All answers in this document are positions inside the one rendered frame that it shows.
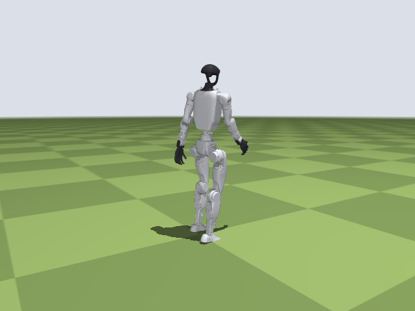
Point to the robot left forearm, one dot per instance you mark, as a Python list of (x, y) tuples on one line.
[(183, 133)]

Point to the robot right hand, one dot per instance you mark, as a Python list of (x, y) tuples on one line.
[(243, 145)]

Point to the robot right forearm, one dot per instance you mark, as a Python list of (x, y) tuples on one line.
[(234, 132)]

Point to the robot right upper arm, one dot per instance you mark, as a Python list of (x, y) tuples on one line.
[(225, 100)]

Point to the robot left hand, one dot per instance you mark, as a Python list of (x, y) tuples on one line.
[(179, 153)]

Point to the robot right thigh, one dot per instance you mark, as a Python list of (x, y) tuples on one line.
[(219, 169)]

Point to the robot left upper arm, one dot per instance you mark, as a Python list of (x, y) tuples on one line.
[(187, 119)]

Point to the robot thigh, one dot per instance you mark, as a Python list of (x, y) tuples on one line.
[(219, 169), (202, 167)]

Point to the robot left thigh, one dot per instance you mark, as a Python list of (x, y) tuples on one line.
[(202, 167)]

